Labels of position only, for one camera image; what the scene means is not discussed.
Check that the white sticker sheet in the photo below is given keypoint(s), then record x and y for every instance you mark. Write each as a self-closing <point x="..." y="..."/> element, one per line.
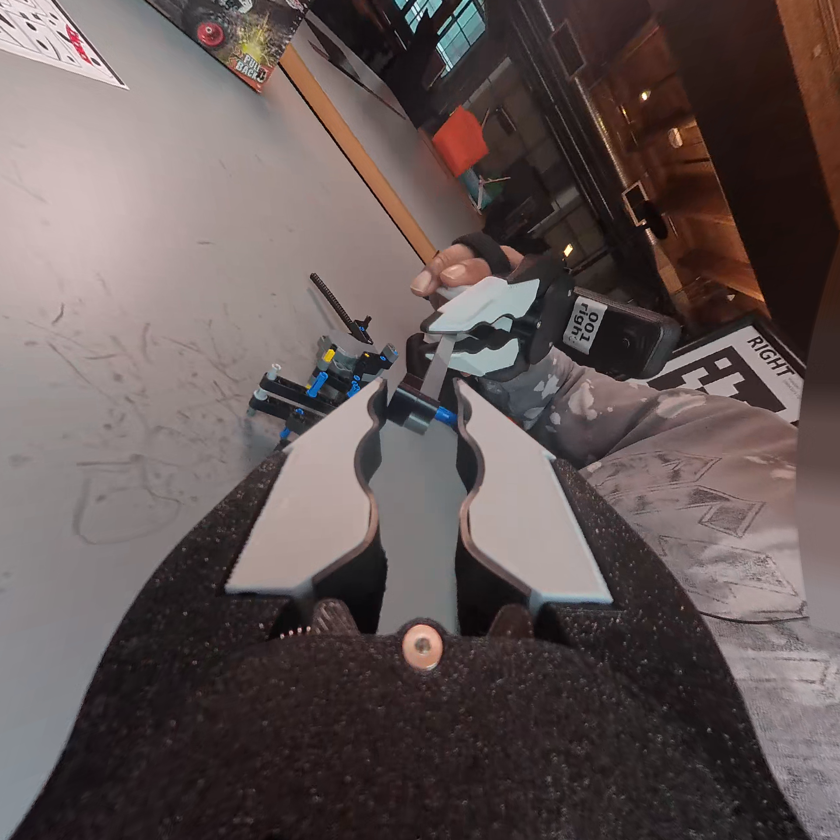
<point x="52" y="39"/>

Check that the window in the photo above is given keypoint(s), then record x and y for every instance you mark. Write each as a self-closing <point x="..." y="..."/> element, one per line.
<point x="446" y="29"/>

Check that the person's right hand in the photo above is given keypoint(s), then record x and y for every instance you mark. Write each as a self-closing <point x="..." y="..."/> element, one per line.
<point x="453" y="272"/>

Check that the grey beam with black connector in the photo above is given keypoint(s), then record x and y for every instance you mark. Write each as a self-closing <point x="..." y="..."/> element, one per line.
<point x="410" y="400"/>

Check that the orange box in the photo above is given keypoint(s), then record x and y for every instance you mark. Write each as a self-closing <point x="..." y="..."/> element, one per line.
<point x="459" y="141"/>

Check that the teal white frame object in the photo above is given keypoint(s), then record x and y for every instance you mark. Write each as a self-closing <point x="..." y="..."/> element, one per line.
<point x="479" y="187"/>

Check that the toy truck cardboard box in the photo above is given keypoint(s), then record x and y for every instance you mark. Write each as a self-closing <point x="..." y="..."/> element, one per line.
<point x="243" y="39"/>

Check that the person's grey patterned clothing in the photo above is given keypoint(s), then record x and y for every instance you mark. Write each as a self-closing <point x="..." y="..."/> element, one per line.
<point x="722" y="525"/>

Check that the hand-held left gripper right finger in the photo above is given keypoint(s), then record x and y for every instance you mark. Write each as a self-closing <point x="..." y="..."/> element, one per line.
<point x="531" y="505"/>

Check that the person's right forearm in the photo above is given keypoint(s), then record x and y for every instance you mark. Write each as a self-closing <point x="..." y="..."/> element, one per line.
<point x="623" y="413"/>

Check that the grey desk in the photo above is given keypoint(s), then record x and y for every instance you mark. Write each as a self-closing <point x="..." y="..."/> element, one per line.
<point x="164" y="262"/>

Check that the black toy brick chassis assembly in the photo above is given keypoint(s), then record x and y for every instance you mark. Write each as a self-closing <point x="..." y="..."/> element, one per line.
<point x="341" y="380"/>

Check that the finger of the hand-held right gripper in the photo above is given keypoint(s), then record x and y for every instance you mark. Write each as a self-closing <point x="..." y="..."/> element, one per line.
<point x="485" y="302"/>
<point x="492" y="358"/>

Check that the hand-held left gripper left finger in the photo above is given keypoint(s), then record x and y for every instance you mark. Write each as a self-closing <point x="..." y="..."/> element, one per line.
<point x="308" y="499"/>

